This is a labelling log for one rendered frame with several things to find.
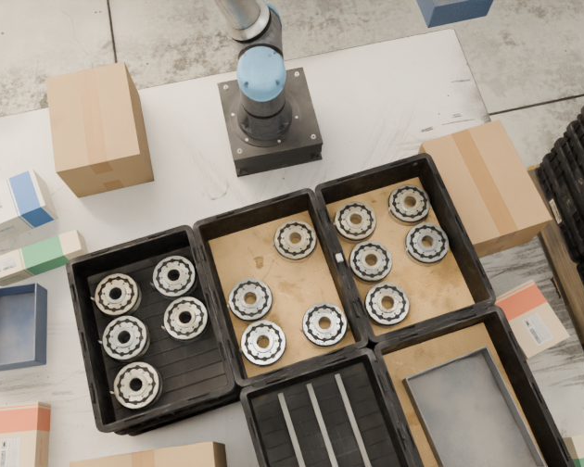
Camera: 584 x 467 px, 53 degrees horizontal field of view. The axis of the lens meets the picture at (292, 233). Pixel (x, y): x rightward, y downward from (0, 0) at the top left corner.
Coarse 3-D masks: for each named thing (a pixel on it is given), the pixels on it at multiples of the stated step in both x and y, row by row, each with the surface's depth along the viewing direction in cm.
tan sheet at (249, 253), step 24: (288, 216) 149; (216, 240) 147; (240, 240) 147; (264, 240) 147; (216, 264) 145; (240, 264) 145; (264, 264) 145; (288, 264) 145; (312, 264) 144; (288, 288) 142; (312, 288) 142; (288, 312) 140; (240, 336) 138; (288, 336) 138; (288, 360) 136
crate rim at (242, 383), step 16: (304, 192) 141; (240, 208) 140; (256, 208) 140; (320, 208) 139; (320, 224) 138; (208, 272) 134; (352, 304) 130; (224, 320) 130; (224, 336) 128; (336, 352) 128; (288, 368) 126; (240, 384) 125
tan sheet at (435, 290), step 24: (384, 192) 151; (384, 216) 149; (432, 216) 148; (384, 240) 146; (408, 264) 144; (456, 264) 144; (360, 288) 142; (408, 288) 142; (432, 288) 142; (456, 288) 142; (408, 312) 140; (432, 312) 140
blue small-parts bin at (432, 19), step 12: (420, 0) 140; (432, 0) 134; (444, 0) 142; (456, 0) 142; (468, 0) 134; (480, 0) 135; (492, 0) 136; (432, 12) 135; (444, 12) 136; (456, 12) 137; (468, 12) 138; (480, 12) 139; (432, 24) 139; (444, 24) 140
